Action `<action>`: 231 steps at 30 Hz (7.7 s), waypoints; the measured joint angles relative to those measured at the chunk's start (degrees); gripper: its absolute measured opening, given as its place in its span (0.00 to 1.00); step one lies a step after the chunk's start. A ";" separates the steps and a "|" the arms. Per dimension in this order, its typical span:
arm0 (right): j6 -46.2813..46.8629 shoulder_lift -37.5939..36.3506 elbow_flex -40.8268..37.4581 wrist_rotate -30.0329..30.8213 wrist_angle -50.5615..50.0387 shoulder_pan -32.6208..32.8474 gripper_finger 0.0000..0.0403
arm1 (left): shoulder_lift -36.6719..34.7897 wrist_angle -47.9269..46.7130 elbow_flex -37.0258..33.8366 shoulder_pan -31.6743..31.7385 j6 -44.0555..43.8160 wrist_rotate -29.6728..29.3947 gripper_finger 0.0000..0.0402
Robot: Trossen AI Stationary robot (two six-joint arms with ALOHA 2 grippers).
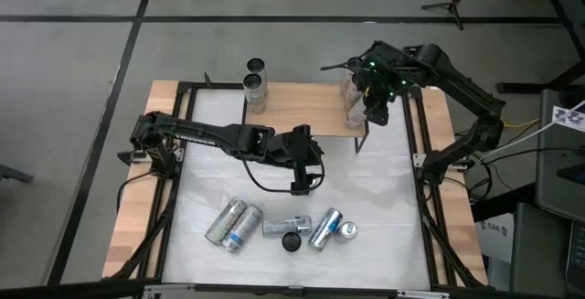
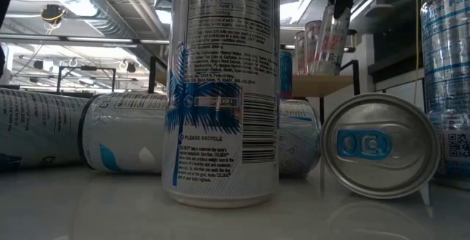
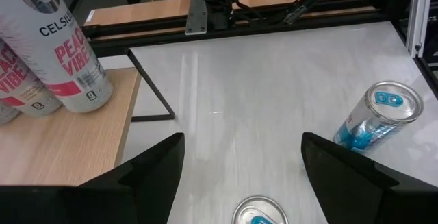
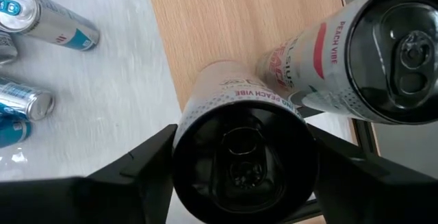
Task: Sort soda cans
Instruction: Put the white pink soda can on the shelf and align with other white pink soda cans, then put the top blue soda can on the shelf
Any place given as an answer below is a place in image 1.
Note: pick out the white Celsius can pineapple print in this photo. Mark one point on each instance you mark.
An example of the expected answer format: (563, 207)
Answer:
(254, 100)
(225, 220)
(256, 65)

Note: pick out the white paper marker tag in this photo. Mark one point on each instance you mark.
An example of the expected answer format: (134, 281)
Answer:
(569, 118)

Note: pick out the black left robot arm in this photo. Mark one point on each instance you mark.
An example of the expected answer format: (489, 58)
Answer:
(205, 136)

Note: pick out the yellow tape tag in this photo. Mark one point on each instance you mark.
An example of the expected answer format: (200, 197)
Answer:
(367, 91)

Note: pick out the grey box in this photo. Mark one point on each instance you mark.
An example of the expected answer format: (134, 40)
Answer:
(539, 248)

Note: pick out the white cardboard box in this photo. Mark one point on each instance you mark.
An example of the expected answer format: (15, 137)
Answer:
(493, 232)

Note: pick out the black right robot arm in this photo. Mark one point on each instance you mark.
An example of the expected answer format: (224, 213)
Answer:
(466, 93)

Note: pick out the grey stand foot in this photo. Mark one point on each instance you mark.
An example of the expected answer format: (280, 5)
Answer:
(13, 173)

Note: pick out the black metal stand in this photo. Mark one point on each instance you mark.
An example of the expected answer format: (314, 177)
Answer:
(562, 24)

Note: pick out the black keyboard device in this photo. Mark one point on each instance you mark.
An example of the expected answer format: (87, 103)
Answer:
(577, 255)

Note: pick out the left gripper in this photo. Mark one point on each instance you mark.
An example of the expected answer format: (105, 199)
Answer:
(297, 148)

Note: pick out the silver blue Red Bull can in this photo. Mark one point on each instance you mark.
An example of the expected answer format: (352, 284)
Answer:
(346, 231)
(325, 228)

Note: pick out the silver metal bracket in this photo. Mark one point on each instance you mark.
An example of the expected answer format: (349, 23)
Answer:
(422, 294)
(164, 287)

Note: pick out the black tripod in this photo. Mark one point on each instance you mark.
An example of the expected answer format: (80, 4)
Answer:
(450, 8)

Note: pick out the black aluminium table frame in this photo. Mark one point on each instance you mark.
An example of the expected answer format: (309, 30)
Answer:
(422, 226)

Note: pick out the black tablet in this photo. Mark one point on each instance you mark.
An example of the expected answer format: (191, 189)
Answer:
(573, 173)

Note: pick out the grey cabinet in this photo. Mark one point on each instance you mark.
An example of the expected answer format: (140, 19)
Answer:
(560, 162)

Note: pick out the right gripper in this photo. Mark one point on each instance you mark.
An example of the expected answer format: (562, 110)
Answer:
(381, 72)

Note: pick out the wooden shelf black metal legs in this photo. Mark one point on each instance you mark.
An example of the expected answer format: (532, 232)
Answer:
(301, 107)

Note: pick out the white Celsius can blue palm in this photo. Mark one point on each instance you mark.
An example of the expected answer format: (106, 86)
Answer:
(243, 229)
(286, 226)
(291, 241)

